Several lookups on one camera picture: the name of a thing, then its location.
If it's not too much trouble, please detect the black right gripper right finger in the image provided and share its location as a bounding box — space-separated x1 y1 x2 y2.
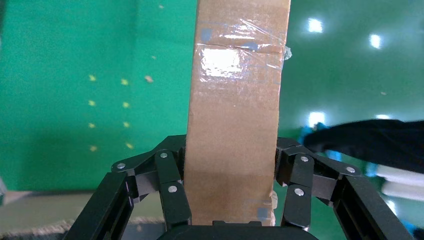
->
274 136 362 229

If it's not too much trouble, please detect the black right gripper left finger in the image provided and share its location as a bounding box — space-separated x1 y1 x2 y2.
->
110 134 193 232

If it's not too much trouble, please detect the small taped cardboard box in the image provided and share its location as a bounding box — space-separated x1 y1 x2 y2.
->
183 0 293 227

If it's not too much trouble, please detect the blue shoe cover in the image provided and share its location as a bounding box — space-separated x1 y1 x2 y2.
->
299 121 344 163

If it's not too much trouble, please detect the person in black trousers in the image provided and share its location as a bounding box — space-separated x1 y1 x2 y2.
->
303 119 424 175

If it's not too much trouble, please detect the large green table cloth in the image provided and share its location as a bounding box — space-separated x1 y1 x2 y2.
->
0 0 200 193

